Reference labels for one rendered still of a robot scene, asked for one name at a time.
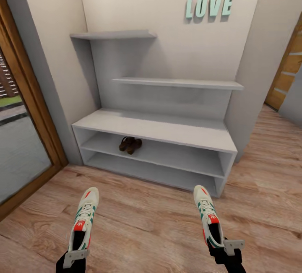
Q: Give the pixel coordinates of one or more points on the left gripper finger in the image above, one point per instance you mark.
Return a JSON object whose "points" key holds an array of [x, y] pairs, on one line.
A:
{"points": [[61, 259]]}

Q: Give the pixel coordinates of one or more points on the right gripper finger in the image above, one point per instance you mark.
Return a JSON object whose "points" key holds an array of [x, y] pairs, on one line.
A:
{"points": [[211, 249]]}

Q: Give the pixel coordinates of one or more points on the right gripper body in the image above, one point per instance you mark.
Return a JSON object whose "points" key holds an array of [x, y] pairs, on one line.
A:
{"points": [[221, 257]]}

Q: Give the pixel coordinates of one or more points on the gym shoe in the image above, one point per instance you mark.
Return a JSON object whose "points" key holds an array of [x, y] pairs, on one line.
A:
{"points": [[212, 229], [81, 232]]}

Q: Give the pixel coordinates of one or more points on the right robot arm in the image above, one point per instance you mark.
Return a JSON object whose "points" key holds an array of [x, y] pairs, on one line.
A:
{"points": [[230, 255]]}

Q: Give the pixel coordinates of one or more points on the sandal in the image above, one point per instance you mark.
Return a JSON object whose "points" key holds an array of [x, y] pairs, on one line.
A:
{"points": [[136, 144], [125, 143]]}

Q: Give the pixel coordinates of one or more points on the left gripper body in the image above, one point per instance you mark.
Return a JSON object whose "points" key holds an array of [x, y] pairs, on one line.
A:
{"points": [[79, 266]]}

